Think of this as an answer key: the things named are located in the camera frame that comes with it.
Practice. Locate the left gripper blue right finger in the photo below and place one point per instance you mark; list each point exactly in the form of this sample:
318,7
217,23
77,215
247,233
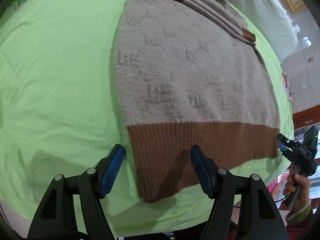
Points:
219,185

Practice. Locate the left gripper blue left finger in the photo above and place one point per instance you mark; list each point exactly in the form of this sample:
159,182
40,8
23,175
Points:
94,184

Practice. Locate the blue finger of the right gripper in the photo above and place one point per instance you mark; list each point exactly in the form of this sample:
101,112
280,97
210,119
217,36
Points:
283,142

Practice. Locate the beige knit sweater brown trim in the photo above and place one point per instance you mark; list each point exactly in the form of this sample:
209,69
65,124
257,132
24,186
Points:
189,73

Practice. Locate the red brown wooden furniture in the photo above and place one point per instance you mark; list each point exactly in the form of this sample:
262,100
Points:
306,117

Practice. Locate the light green bed sheet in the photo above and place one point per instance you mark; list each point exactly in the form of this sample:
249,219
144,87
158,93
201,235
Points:
59,114

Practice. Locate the grey striped duvet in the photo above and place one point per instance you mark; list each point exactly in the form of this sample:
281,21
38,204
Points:
272,21

